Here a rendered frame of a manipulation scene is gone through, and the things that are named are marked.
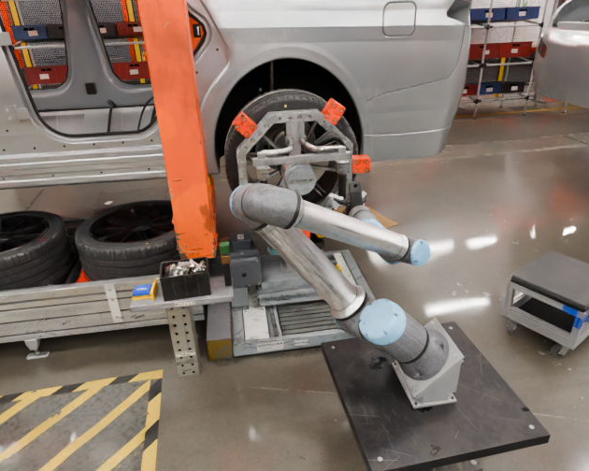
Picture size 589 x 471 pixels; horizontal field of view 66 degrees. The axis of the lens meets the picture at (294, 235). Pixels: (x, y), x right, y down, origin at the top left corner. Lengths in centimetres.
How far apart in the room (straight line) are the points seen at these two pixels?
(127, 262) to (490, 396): 170
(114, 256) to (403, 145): 164
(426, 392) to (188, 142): 130
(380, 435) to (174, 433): 88
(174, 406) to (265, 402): 40
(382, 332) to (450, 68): 161
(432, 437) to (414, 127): 164
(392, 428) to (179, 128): 135
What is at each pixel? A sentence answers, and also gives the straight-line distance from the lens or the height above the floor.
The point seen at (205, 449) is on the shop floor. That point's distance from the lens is 199.
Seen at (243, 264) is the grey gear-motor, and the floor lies 38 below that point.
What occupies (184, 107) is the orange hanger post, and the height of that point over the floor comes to 120.
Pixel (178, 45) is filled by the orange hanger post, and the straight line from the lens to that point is 185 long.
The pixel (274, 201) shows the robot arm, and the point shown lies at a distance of 128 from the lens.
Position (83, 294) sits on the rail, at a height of 33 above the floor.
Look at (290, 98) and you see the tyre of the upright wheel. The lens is 213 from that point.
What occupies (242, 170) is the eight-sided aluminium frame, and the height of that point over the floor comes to 86.
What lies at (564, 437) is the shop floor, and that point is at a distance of 221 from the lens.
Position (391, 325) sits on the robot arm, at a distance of 148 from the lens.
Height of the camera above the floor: 154
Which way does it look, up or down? 27 degrees down
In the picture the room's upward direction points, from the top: 2 degrees counter-clockwise
